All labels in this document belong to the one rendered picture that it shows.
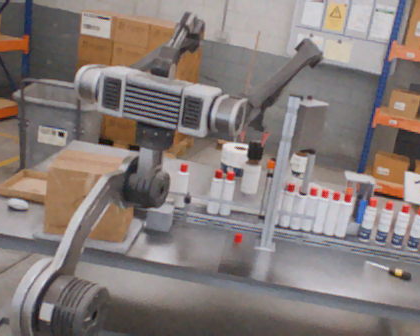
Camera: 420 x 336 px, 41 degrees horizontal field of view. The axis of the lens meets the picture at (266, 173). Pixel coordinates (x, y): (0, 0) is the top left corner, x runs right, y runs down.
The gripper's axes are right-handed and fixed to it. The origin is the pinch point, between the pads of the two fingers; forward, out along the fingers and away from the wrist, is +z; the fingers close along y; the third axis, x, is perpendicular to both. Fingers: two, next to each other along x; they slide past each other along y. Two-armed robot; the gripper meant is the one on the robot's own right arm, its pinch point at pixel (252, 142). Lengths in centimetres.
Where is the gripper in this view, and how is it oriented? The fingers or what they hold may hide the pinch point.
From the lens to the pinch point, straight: 257.8
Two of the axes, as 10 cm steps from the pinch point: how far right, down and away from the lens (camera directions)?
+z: -1.9, 9.4, 2.9
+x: -2.4, 2.4, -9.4
